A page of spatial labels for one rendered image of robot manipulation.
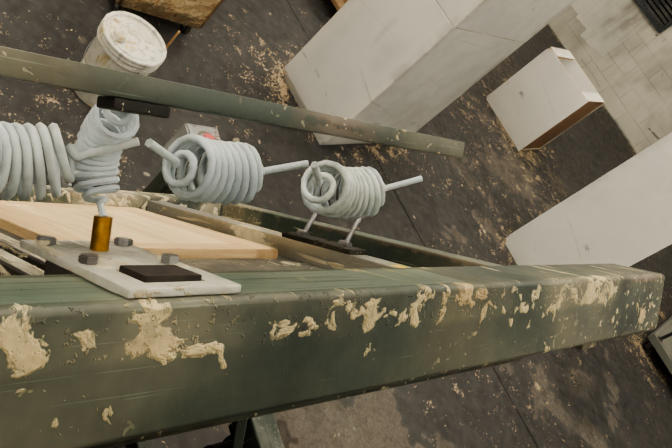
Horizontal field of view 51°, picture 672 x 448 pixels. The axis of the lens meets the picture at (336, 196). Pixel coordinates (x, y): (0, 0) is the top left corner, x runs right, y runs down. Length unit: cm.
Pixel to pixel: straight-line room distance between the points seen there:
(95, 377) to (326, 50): 371
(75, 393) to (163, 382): 7
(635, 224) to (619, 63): 484
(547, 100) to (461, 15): 274
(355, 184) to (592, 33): 889
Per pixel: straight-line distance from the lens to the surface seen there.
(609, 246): 493
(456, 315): 79
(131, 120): 63
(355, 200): 82
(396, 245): 157
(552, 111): 627
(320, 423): 318
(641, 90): 940
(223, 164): 67
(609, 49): 954
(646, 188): 483
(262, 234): 152
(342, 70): 405
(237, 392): 58
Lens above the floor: 227
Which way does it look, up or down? 35 degrees down
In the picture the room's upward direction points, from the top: 51 degrees clockwise
